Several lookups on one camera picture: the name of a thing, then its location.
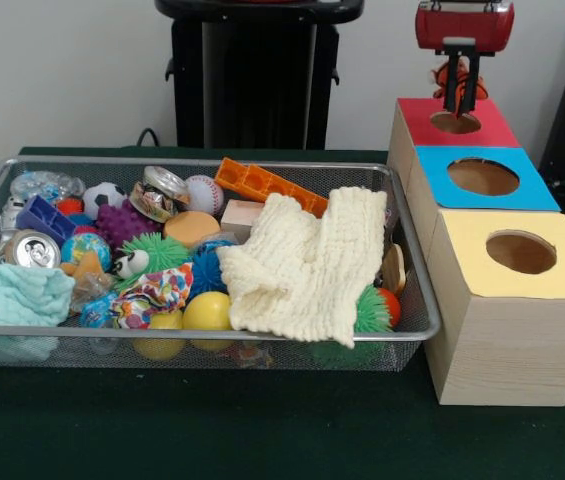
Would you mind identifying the small soccer ball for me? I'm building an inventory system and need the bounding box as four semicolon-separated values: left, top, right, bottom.
81;182;128;221

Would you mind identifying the orange plastic block tray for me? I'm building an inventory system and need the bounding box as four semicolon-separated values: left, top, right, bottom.
214;157;331;219

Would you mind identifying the wooden box with three holes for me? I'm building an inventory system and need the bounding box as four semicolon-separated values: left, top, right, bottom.
386;97;565;407

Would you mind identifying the light blue cloth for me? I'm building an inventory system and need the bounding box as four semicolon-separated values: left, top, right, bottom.
0;263;77;329

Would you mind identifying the green spiky toy with eyes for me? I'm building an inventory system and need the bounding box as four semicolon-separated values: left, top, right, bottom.
111;234;193;294

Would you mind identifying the cream knitted cloth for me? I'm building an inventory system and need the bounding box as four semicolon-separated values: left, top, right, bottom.
216;187;389;350

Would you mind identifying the purple bumpy ball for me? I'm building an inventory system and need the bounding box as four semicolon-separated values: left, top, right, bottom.
94;198;163;251

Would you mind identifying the small globe ball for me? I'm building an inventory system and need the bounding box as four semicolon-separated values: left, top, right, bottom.
60;232;113;274

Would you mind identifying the orange striped tiger plush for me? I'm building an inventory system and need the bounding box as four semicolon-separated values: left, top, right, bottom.
429;57;491;121

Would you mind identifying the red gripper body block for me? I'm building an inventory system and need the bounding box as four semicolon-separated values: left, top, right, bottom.
415;1;516;55

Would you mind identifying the yellow ball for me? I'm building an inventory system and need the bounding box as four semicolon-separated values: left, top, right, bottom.
182;291;234;332

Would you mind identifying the clear mesh bin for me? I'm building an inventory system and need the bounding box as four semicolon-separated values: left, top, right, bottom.
0;155;442;372

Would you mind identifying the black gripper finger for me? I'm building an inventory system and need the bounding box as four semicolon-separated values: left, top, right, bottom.
463;49;479;114
442;49;459;115

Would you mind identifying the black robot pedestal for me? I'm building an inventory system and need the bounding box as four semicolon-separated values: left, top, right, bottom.
154;0;366;150

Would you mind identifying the colourful patterned cloth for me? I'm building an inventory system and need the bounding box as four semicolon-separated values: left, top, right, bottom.
111;262;195;330

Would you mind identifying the silver drink can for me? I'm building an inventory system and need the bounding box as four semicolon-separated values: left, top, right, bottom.
4;229;63;270

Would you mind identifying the black cable loop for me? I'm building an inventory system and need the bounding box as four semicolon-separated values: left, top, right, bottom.
135;127;162;148

